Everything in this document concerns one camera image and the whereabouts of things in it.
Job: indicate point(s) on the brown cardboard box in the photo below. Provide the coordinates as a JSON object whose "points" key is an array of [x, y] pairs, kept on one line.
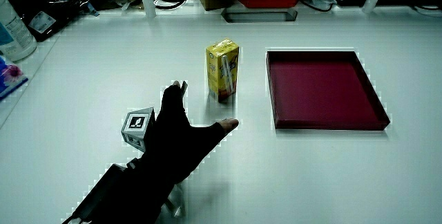
{"points": [[215, 2]]}

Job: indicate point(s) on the blue flowered tissue pack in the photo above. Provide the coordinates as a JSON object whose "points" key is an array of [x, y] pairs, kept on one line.
{"points": [[10, 77]]}

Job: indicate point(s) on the yellow ice redtea carton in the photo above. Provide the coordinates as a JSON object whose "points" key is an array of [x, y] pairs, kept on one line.
{"points": [[217, 68]]}

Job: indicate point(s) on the black bag with white label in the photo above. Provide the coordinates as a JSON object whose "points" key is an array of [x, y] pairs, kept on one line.
{"points": [[52, 6]]}

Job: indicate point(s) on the white shelf leg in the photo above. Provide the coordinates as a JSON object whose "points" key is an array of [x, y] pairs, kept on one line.
{"points": [[149, 5], [371, 1]]}

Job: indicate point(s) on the dark red square tray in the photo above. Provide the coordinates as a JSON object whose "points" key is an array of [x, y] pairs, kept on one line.
{"points": [[321, 92]]}

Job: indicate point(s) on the red box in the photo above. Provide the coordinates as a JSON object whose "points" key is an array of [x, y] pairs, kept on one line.
{"points": [[269, 0]]}

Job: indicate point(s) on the grey shallow tray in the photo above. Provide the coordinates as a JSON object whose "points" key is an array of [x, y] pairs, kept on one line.
{"points": [[259, 16]]}

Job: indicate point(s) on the person's left forearm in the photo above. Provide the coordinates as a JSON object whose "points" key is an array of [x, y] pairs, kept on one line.
{"points": [[134, 196]]}

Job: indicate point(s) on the white plastic bottle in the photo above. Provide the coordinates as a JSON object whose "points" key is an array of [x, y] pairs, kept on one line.
{"points": [[14, 34]]}

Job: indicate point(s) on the person's left hand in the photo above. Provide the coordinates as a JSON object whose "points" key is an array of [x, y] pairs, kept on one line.
{"points": [[172, 137]]}

